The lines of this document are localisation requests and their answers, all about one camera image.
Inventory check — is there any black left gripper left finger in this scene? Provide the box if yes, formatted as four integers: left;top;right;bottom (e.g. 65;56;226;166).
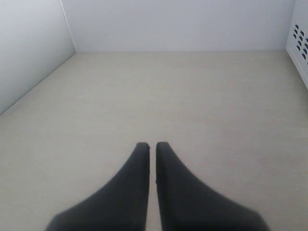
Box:
46;142;150;231

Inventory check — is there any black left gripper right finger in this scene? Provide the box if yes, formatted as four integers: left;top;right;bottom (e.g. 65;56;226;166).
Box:
156;142;269;231

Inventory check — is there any white microwave oven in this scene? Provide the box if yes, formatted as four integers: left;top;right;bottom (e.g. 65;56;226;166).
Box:
286;0;308;88

